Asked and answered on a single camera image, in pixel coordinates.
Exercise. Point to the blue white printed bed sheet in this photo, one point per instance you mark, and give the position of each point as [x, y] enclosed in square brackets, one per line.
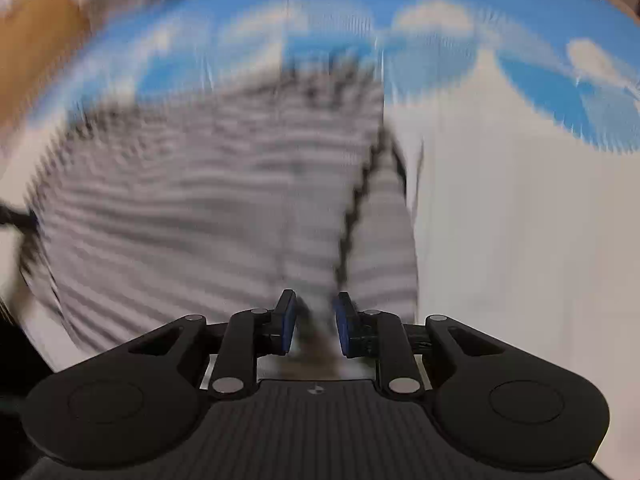
[525, 210]

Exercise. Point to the brown board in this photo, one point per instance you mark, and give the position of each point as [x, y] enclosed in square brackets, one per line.
[35, 45]

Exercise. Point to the black white striped shirt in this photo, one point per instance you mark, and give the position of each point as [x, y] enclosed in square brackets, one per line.
[200, 200]

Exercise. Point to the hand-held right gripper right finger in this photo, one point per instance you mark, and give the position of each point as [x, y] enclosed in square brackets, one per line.
[344, 325]

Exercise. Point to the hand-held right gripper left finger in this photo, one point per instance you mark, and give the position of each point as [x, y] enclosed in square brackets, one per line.
[287, 320]

